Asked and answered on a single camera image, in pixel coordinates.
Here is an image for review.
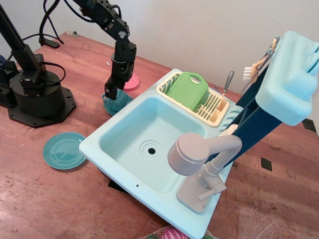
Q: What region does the pink toy plate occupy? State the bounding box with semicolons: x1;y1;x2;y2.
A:
124;73;140;91

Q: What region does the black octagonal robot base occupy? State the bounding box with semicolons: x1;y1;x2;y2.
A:
0;71;76;128

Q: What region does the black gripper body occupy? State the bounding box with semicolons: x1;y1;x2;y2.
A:
111;58;134;83

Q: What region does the green cutting board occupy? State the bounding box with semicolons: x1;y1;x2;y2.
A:
167;72;208;110

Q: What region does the black cable clamp mount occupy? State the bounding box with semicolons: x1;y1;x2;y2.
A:
38;0;64;49

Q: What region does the light blue sink shelf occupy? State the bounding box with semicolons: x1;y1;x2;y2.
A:
255;31;319;126

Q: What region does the pink mesh ball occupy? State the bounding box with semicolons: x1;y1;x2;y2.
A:
141;226;188;239

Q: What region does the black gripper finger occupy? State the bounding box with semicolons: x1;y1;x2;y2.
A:
104;77;118;100
117;81;125;90

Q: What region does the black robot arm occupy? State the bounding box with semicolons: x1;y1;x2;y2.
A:
0;0;137;100

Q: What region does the small teal saucer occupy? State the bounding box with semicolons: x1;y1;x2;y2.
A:
102;95;133;116

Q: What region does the white bristle dish brush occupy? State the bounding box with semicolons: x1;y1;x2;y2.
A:
243;36;280;84

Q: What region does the grey toy faucet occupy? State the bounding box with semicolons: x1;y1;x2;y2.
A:
167;132;242;214

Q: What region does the grey handled toy utensil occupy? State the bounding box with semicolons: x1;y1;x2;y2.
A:
222;71;234;97

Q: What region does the large teal plate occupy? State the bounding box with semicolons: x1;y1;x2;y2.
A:
42;132;86;170

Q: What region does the teal toy cup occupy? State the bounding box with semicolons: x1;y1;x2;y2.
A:
102;89;132;112

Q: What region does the cream dish rack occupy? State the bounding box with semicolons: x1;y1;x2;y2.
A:
156;72;230;127

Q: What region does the dark blue shelf post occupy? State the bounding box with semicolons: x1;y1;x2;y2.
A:
227;68;282;163

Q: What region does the light blue toy sink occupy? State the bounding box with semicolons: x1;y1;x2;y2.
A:
79;69;242;239

